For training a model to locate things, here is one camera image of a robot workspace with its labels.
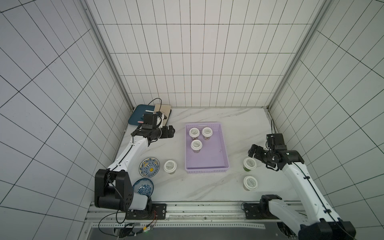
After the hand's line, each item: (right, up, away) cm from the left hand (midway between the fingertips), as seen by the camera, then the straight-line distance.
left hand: (166, 133), depth 86 cm
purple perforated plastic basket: (+28, -16, +6) cm, 33 cm away
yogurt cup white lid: (+17, -1, +11) cm, 20 cm away
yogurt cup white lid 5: (+49, -17, -3) cm, 51 cm away
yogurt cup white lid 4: (+3, -18, -5) cm, 19 cm away
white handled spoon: (-19, +15, +30) cm, 38 cm away
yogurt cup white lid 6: (+46, -25, -10) cm, 53 cm away
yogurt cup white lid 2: (+25, 0, +9) cm, 26 cm away
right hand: (+48, -10, -6) cm, 49 cm away
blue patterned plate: (-11, -28, -7) cm, 31 cm away
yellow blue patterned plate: (-11, -20, +1) cm, 23 cm away
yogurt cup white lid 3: (+18, -8, +4) cm, 20 cm away
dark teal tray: (-31, +12, +35) cm, 48 cm away
